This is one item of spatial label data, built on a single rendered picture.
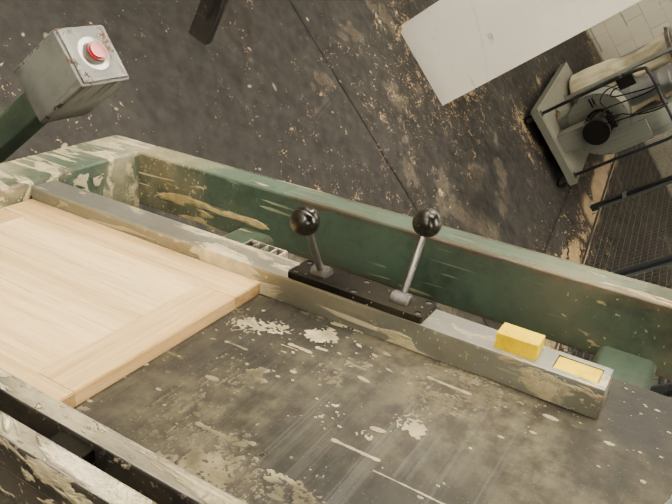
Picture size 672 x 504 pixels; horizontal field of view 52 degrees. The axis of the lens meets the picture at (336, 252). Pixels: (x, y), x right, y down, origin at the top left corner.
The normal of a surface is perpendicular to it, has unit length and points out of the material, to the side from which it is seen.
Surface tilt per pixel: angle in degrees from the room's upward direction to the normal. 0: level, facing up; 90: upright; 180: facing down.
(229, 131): 0
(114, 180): 36
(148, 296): 54
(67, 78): 90
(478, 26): 90
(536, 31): 90
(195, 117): 0
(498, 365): 90
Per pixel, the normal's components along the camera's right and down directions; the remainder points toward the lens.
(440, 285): -0.52, 0.33
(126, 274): 0.07, -0.90
